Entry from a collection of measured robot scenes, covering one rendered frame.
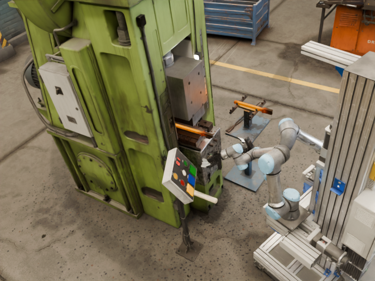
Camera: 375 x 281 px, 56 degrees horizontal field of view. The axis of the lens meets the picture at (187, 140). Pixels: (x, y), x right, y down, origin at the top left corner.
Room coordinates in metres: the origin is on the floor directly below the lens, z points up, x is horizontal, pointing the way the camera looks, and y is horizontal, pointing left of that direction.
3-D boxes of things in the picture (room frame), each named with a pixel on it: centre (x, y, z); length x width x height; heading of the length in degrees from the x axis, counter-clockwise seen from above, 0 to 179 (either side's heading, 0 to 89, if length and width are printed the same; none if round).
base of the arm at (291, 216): (1.53, -0.67, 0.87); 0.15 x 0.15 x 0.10
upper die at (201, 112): (2.49, 0.04, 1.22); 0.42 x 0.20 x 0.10; 53
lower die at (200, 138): (2.49, 0.04, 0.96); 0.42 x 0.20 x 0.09; 53
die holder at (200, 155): (2.54, 0.01, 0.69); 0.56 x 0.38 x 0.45; 53
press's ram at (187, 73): (2.52, 0.01, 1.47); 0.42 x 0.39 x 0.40; 53
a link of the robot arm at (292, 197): (1.52, -0.66, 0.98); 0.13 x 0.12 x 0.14; 119
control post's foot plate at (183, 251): (1.86, 0.15, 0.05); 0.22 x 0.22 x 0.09; 53
